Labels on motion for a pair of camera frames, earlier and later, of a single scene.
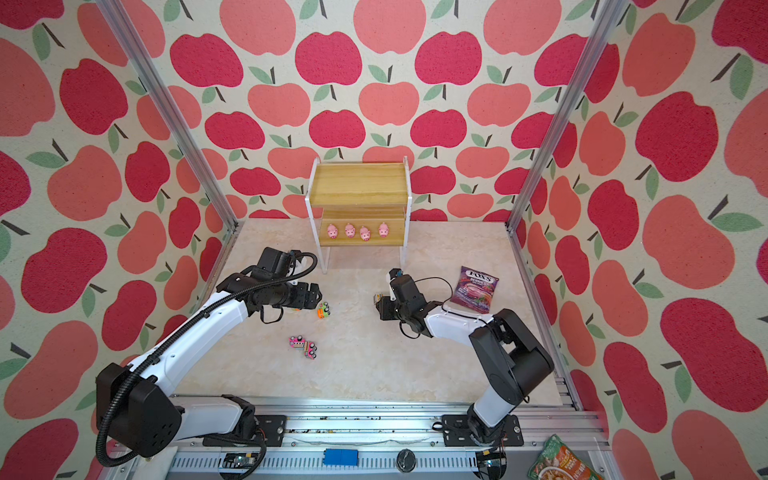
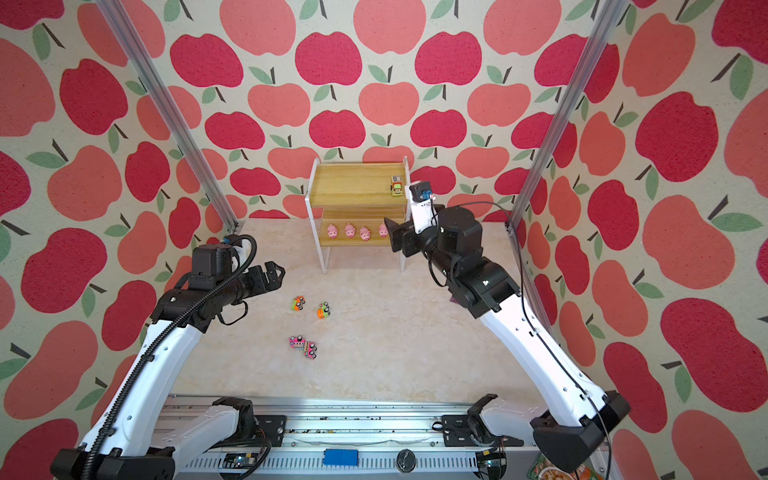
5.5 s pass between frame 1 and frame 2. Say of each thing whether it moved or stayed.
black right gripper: moved
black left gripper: moved
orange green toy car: stayed
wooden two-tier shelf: stayed
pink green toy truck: stayed
